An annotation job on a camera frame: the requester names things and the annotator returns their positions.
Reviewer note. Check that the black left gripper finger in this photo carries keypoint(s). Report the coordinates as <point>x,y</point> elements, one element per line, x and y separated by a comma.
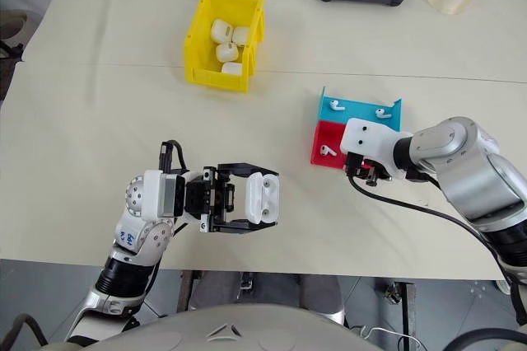
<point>247,227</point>
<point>247,167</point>

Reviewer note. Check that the metal table leg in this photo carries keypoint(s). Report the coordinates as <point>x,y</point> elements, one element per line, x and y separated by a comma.
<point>186,291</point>
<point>407,314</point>

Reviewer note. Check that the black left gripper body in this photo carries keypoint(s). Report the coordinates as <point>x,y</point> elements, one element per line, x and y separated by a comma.
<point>197,198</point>

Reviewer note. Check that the red plastic tray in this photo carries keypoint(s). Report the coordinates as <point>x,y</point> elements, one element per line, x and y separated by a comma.
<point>329,134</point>

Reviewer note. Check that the white earbud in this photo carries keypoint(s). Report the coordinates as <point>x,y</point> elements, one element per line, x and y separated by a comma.
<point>337,105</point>
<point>328,151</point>
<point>383,113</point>

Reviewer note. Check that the yellow plastic bin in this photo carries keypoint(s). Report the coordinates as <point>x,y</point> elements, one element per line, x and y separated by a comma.
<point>201,64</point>

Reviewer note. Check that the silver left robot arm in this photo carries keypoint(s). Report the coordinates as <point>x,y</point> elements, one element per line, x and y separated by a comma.
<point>140,240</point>

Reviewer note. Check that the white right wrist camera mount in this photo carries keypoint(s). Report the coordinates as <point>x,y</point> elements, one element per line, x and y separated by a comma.
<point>370,138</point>

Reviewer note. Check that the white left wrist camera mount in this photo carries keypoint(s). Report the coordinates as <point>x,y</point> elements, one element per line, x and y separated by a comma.
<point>154,194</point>

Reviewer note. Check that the dark chair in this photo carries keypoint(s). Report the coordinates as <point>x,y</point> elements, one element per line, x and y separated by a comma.
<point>12,31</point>

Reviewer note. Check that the blue plastic tray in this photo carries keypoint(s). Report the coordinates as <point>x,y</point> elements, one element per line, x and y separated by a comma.
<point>358,110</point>

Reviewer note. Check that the white earbud case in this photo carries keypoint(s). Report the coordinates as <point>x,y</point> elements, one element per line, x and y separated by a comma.
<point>221,29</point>
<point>261,198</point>
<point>241,36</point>
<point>232,68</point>
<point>227,51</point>

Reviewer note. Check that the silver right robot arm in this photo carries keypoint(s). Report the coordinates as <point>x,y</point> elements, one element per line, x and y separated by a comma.
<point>465,178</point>

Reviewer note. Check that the beige robot torso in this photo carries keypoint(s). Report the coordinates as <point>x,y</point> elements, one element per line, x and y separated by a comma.
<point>185,330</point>

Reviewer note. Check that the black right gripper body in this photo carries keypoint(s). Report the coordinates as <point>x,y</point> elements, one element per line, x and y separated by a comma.
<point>356,163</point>

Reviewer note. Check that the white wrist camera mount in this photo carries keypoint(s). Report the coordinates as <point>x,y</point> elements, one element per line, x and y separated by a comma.
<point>370,138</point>
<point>154,194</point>

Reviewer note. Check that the closed white earbud case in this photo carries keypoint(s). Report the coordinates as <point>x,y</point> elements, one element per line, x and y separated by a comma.
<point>241,36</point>
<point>232,68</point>
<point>221,29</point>
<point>227,51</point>

